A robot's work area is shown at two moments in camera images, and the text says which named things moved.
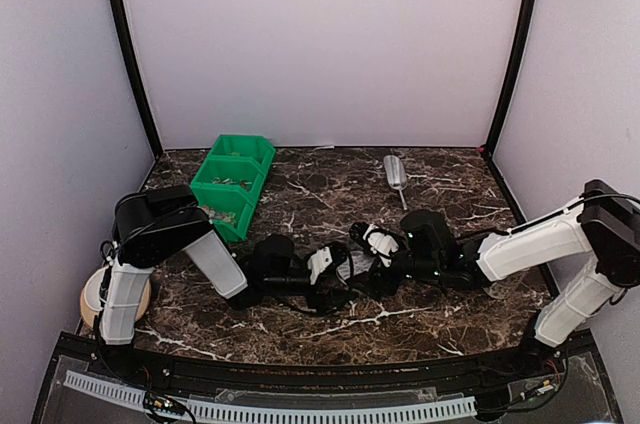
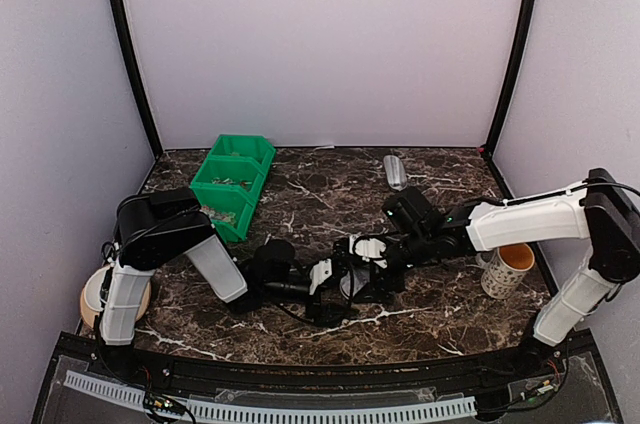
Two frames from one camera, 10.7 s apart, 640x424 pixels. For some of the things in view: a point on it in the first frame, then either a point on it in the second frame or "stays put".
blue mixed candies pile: x=228 y=181 stays put
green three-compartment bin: x=229 y=177 stays put
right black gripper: x=374 y=276 to x=378 y=279
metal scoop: x=396 y=174 stays put
